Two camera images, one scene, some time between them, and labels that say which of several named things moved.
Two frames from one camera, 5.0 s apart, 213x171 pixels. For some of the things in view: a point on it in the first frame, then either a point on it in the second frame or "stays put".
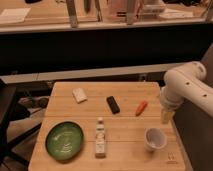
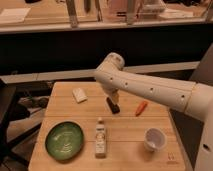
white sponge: [79, 95] stays put
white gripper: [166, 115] -> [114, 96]
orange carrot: [141, 107] stays put
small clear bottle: [100, 149] stays put
